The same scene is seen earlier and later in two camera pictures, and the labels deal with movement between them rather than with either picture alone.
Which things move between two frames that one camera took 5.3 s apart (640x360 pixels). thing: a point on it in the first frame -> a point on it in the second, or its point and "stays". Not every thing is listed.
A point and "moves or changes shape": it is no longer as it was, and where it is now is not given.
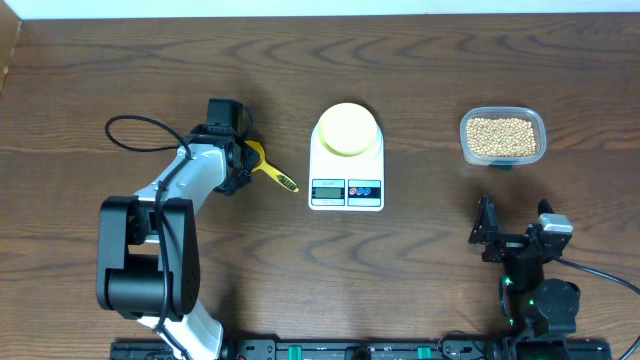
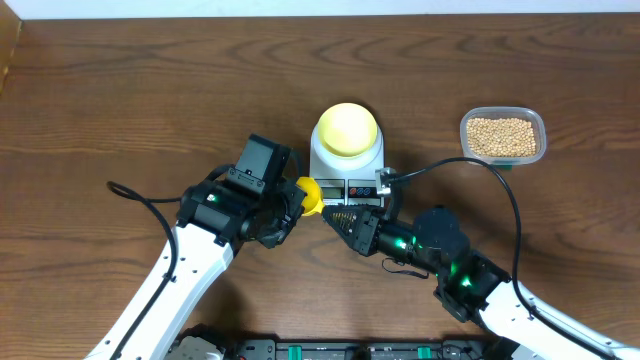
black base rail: (367, 349) stays
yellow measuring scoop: (271, 171) moves or changes shape
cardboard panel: (11, 29) stays
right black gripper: (505, 245) -> (363, 234)
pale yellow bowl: (347, 129) stays
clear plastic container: (503, 136) stays
